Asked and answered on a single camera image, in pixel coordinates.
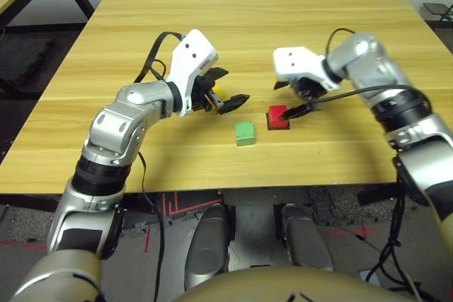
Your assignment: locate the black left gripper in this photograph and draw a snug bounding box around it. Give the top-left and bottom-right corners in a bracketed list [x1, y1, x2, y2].
[190, 67, 251, 116]

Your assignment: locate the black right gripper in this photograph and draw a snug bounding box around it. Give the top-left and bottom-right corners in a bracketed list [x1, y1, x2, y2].
[273, 75, 328, 121]

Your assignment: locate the red wooden block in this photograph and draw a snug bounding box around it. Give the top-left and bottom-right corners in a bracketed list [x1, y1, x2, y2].
[267, 105, 290, 129]

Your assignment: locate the green wooden block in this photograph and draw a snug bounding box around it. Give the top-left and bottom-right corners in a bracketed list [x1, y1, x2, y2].
[234, 121, 256, 147]

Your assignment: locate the speckled grey floor mat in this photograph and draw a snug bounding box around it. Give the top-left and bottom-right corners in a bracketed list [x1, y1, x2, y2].
[306, 186, 428, 231]

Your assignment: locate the grey right robot leg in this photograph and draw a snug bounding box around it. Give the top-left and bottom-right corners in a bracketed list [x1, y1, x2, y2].
[281, 203, 336, 273]

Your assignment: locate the grey robot leg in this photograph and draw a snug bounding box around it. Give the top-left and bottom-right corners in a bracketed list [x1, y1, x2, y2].
[183, 203, 231, 291]
[281, 203, 336, 273]

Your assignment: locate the grey left robot leg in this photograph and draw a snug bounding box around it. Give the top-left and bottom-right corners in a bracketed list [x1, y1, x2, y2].
[183, 203, 231, 291]

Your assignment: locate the dark floor mat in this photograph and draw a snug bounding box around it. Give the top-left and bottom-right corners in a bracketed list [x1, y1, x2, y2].
[0, 32, 56, 86]
[425, 20, 453, 61]

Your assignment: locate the tan robot torso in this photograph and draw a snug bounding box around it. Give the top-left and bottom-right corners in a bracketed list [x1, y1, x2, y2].
[173, 266, 418, 302]

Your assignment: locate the black table base bar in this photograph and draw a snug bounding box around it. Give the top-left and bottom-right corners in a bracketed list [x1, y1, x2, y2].
[0, 194, 61, 213]

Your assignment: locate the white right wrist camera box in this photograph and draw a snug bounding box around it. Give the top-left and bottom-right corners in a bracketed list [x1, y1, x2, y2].
[272, 46, 343, 93]

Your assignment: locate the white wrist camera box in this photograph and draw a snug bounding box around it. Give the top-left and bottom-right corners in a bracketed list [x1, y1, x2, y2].
[272, 46, 343, 93]
[165, 28, 219, 118]

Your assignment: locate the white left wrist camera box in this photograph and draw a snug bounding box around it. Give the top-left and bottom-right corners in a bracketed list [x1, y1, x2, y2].
[165, 28, 219, 118]

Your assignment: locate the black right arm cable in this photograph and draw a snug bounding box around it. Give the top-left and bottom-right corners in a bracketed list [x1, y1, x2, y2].
[307, 27, 433, 302]

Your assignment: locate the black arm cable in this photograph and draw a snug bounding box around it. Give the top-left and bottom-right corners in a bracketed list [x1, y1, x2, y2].
[133, 30, 185, 302]
[307, 27, 433, 302]

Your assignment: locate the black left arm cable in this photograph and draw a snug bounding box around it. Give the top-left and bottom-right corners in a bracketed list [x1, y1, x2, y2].
[133, 30, 185, 302]

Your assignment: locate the black stand base plate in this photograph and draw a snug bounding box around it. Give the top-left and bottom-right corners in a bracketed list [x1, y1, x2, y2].
[423, 2, 453, 23]

